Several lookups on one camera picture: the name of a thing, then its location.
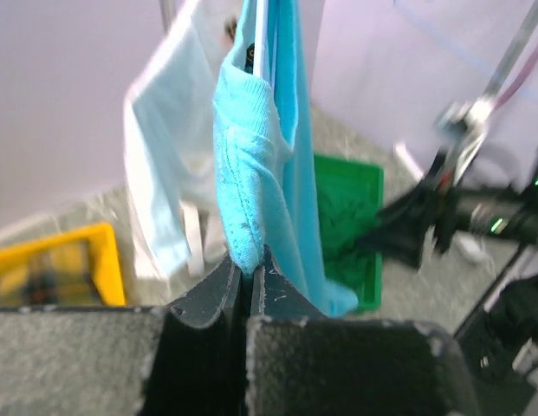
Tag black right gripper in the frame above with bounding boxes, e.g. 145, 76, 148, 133
354, 178, 538, 269

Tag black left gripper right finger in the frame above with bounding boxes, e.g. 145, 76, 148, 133
245, 253, 480, 415

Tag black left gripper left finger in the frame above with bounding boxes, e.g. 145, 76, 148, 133
0, 257, 240, 415

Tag green plastic bin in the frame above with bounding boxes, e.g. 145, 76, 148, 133
314, 154, 384, 311

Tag light blue t shirt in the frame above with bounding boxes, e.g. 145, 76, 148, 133
213, 1, 358, 317

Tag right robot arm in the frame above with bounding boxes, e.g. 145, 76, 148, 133
354, 173, 538, 415

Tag white t shirt on hanger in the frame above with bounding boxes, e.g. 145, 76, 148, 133
123, 1, 242, 280

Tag white rack base foot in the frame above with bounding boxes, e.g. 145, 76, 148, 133
392, 142, 490, 263

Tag yellow plastic bin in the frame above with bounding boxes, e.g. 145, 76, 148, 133
0, 223, 126, 307

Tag yellow plaid cloth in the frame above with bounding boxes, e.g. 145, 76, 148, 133
0, 240, 102, 306

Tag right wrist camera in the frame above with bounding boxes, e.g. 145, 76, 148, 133
436, 96, 496, 183

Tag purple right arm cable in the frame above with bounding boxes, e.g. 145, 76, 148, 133
493, 38, 538, 109

